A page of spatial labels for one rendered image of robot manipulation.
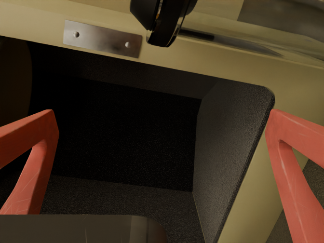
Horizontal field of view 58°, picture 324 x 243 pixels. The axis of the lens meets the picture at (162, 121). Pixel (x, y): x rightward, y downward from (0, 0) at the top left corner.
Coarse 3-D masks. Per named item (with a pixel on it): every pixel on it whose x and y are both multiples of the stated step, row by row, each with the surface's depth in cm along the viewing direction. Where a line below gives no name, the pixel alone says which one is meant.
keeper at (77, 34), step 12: (72, 24) 26; (84, 24) 26; (72, 36) 27; (84, 36) 27; (96, 36) 27; (108, 36) 27; (120, 36) 27; (132, 36) 27; (96, 48) 27; (108, 48) 28; (120, 48) 28; (132, 48) 28
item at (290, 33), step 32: (160, 0) 14; (192, 0) 15; (224, 0) 15; (256, 0) 15; (288, 0) 15; (320, 0) 15; (192, 32) 17; (224, 32) 16; (256, 32) 16; (288, 32) 16; (320, 32) 16; (320, 64) 19
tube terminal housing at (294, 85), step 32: (0, 0) 25; (32, 0) 29; (64, 0) 35; (0, 32) 26; (32, 32) 26; (128, 32) 27; (160, 64) 29; (192, 64) 29; (224, 64) 29; (256, 64) 30; (288, 64) 30; (288, 96) 31; (320, 96) 32; (256, 160) 35; (192, 192) 54; (256, 192) 37; (224, 224) 40; (256, 224) 40
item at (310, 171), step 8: (304, 168) 36; (312, 168) 35; (320, 168) 33; (312, 176) 34; (320, 176) 33; (312, 184) 34; (320, 184) 33; (320, 192) 33; (320, 200) 33; (280, 216) 39; (280, 224) 39; (272, 232) 40; (280, 232) 39; (288, 232) 37; (272, 240) 40; (280, 240) 38; (288, 240) 37
